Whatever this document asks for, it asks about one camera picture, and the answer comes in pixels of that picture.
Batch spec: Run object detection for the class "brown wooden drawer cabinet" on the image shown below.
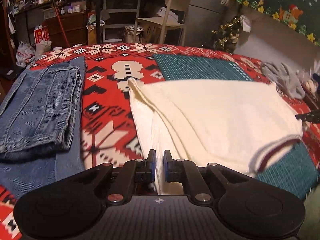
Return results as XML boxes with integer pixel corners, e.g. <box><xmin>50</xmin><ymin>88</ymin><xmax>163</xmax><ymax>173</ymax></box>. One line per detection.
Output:
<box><xmin>42</xmin><ymin>11</ymin><xmax>89</xmax><ymax>48</ymax></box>

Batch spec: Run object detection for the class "beige chair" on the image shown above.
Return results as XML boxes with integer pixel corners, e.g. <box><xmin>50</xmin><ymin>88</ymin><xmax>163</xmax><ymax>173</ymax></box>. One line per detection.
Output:
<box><xmin>135</xmin><ymin>0</ymin><xmax>196</xmax><ymax>46</ymax></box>

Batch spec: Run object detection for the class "white tote bag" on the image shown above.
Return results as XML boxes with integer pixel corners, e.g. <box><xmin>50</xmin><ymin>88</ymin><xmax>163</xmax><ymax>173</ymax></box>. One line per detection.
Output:
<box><xmin>124</xmin><ymin>24</ymin><xmax>144</xmax><ymax>43</ymax></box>

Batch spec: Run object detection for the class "small Christmas tree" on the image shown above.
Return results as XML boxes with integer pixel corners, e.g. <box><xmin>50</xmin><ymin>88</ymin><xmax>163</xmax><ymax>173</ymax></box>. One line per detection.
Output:
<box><xmin>212</xmin><ymin>15</ymin><xmax>244</xmax><ymax>53</ymax></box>

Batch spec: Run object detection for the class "white knit sweater vest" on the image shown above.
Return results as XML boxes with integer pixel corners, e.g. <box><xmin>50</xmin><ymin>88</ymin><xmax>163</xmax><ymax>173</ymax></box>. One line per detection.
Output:
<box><xmin>127</xmin><ymin>78</ymin><xmax>304</xmax><ymax>195</ymax></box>

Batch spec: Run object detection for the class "green cutting mat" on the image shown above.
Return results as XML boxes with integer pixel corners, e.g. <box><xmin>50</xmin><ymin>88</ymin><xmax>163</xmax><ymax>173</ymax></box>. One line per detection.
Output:
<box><xmin>152</xmin><ymin>54</ymin><xmax>320</xmax><ymax>200</ymax></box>

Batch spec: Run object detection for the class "white drawer unit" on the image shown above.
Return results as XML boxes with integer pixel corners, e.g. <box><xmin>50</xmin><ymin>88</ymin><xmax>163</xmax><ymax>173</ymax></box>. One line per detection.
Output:
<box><xmin>101</xmin><ymin>0</ymin><xmax>143</xmax><ymax>43</ymax></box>

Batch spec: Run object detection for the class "light denim garment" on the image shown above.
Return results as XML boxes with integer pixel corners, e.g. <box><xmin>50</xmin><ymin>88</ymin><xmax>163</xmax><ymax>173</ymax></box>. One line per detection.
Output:
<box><xmin>0</xmin><ymin>57</ymin><xmax>88</xmax><ymax>198</ymax></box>

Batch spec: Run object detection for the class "grey sweater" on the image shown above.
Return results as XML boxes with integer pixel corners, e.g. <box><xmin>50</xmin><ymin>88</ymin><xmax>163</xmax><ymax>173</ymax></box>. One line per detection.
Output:
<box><xmin>261</xmin><ymin>61</ymin><xmax>307</xmax><ymax>100</ymax></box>

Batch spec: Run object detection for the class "white hanging cloth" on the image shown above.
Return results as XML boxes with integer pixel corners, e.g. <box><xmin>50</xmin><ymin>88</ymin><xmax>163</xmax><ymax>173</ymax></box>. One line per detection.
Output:
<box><xmin>239</xmin><ymin>15</ymin><xmax>252</xmax><ymax>32</ymax></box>

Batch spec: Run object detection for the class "green Christmas wall banner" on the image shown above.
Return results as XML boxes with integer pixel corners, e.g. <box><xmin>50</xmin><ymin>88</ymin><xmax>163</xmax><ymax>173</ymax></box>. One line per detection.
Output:
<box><xmin>229</xmin><ymin>0</ymin><xmax>320</xmax><ymax>47</ymax></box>

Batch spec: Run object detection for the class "grey refrigerator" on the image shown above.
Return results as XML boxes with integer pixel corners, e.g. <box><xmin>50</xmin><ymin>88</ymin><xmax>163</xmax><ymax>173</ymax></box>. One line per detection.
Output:
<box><xmin>184</xmin><ymin>0</ymin><xmax>240</xmax><ymax>49</ymax></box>

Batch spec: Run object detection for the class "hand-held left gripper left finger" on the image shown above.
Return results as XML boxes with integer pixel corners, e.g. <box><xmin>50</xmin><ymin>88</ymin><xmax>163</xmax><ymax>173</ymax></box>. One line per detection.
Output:
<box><xmin>68</xmin><ymin>149</ymin><xmax>157</xmax><ymax>206</ymax></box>

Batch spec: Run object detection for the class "red printed box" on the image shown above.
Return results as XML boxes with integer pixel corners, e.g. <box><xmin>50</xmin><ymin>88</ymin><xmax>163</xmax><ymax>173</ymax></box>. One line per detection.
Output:
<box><xmin>33</xmin><ymin>24</ymin><xmax>52</xmax><ymax>45</ymax></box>

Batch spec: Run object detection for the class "grey plastic bag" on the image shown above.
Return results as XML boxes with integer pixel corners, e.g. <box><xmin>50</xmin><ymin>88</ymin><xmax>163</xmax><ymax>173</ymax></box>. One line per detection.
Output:
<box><xmin>35</xmin><ymin>41</ymin><xmax>52</xmax><ymax>60</ymax></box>

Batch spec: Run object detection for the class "wooden nightstand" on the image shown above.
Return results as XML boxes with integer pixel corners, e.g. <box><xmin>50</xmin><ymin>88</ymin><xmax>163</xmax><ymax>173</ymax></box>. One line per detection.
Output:
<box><xmin>300</xmin><ymin>80</ymin><xmax>320</xmax><ymax>110</ymax></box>

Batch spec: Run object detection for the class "brown paper bag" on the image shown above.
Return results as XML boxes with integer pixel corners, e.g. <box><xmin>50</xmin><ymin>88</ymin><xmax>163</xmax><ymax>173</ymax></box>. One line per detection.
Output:
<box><xmin>87</xmin><ymin>25</ymin><xmax>97</xmax><ymax>45</ymax></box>

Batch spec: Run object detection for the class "printed plastic bag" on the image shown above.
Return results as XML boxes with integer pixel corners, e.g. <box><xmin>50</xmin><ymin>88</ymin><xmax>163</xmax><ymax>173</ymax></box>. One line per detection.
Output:
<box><xmin>16</xmin><ymin>42</ymin><xmax>37</xmax><ymax>68</ymax></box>

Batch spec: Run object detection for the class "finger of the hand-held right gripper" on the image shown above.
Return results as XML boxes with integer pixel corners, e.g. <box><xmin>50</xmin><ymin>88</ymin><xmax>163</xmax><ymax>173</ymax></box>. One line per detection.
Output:
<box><xmin>295</xmin><ymin>109</ymin><xmax>320</xmax><ymax>125</ymax></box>

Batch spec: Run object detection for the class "cluttered shelf rack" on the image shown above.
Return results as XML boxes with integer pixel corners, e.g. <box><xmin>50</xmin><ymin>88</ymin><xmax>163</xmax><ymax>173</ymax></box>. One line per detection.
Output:
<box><xmin>5</xmin><ymin>0</ymin><xmax>100</xmax><ymax>30</ymax></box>

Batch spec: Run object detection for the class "red broom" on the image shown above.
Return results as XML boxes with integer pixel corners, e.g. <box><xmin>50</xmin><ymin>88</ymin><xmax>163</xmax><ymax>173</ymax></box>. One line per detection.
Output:
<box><xmin>51</xmin><ymin>0</ymin><xmax>70</xmax><ymax>47</ymax></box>

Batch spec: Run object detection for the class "red printed blanket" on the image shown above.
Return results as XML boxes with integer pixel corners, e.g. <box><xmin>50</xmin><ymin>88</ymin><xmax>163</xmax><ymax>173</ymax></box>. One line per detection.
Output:
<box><xmin>0</xmin><ymin>42</ymin><xmax>320</xmax><ymax>240</ymax></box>

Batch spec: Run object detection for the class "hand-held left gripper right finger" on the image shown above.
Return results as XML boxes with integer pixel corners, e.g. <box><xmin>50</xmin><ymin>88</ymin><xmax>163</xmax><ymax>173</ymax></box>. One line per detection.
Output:
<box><xmin>163</xmin><ymin>150</ymin><xmax>252</xmax><ymax>206</ymax></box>

